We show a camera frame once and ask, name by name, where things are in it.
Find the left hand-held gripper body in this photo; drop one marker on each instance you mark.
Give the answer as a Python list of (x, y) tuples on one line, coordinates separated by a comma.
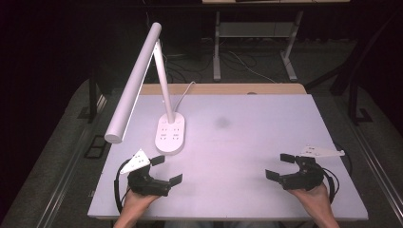
[(144, 183)]

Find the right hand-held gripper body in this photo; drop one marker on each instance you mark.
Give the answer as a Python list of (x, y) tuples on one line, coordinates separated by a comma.
[(305, 177)]

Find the person's left hand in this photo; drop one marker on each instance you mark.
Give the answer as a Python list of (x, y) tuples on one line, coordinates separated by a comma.
[(137, 201)]

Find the person's right hand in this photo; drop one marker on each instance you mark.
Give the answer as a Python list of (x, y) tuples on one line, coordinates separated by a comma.
[(312, 199)]

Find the white table cover sheet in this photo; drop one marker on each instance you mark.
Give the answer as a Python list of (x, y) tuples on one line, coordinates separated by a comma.
[(240, 142)]

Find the white desk lamp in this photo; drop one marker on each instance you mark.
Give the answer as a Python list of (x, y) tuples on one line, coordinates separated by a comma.
[(136, 85)]

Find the black metal stand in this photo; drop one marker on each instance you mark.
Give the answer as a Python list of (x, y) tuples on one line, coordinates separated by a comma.
[(351, 95)]

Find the black floor frame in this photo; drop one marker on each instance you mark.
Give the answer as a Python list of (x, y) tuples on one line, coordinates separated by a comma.
[(95, 147)]

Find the metal floor rail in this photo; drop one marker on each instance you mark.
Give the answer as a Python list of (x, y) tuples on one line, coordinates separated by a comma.
[(377, 161), (68, 167)]

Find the grey metal table frame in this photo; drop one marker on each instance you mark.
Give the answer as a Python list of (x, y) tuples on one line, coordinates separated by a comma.
[(217, 57)]

